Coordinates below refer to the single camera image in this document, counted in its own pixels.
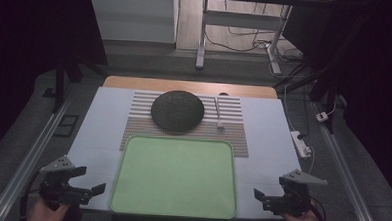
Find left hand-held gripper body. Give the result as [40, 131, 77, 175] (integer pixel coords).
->
[37, 154, 94, 209]

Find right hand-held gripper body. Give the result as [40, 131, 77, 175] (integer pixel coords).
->
[260, 166, 330, 219]

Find person's left hand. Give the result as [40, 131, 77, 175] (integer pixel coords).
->
[26, 196, 72, 221]

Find white power strip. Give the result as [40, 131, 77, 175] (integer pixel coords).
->
[288, 130, 313, 160]

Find striped placemat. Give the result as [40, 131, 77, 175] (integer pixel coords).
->
[118, 89, 253, 159]

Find white adapter plug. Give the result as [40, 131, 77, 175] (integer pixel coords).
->
[315, 111, 330, 123]

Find green plastic tray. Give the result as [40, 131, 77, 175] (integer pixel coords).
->
[107, 133, 241, 221]

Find black stand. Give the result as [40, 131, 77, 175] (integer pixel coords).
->
[271, 60, 340, 135]
[52, 55, 84, 115]

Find pale spoon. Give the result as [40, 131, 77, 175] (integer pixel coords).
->
[212, 96, 227, 131]

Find dark speckled round plate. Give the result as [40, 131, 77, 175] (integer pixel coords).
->
[149, 89, 207, 134]

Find white cabinet panel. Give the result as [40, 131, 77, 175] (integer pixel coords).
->
[86, 0, 181, 45]

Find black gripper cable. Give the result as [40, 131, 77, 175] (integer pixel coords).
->
[308, 196, 329, 221]
[18, 171, 44, 221]

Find white power strip cable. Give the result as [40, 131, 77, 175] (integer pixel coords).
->
[304, 145, 317, 176]

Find metal floor rail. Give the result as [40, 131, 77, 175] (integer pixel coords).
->
[0, 98, 72, 221]
[307, 102, 387, 221]

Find black floor cables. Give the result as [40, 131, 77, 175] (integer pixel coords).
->
[204, 0, 312, 79]

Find white desk frame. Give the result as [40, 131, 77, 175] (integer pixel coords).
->
[195, 0, 294, 77]

